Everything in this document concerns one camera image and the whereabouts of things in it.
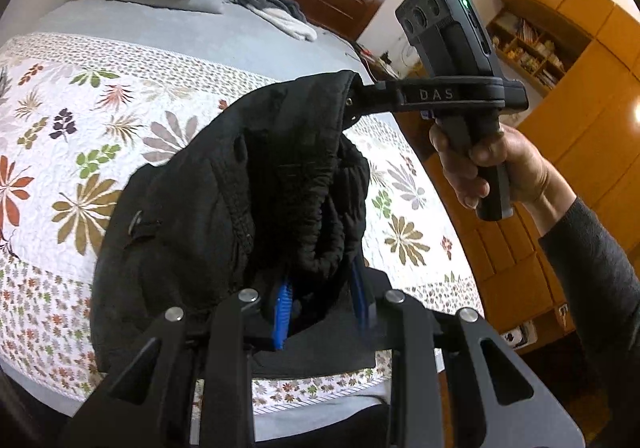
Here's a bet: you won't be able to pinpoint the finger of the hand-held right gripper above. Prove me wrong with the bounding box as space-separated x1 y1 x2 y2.
342 79 405 126

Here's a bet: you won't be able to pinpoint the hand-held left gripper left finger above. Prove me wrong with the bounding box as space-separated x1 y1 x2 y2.
57 278 293 448

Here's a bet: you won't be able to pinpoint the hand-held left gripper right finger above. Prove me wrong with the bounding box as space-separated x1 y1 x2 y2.
350 260 571 448

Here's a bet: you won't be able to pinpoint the black pants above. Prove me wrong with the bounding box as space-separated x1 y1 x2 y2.
90 70 393 376

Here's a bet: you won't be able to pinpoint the person's right forearm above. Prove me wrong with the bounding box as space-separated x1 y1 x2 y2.
537 197 640 429

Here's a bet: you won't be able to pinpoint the person's right hand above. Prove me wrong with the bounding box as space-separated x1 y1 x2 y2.
429 122 577 229

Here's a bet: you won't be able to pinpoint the wooden nightstand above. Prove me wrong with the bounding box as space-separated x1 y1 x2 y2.
352 42 426 81

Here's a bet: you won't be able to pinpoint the white towel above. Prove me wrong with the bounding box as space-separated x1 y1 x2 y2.
260 8 318 42

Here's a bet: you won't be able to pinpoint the wooden wardrobe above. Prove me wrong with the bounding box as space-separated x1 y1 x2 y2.
425 0 640 354

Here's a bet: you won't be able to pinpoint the bed with grey-blue sheet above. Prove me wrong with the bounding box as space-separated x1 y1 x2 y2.
0 0 446 448

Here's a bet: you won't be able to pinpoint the floral quilt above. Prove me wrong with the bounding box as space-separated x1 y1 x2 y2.
0 32 485 416

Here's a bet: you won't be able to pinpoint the wooden wall shelf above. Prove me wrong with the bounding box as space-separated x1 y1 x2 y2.
487 10 576 96

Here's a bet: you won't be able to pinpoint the wall socket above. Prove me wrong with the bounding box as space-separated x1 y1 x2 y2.
502 320 536 349

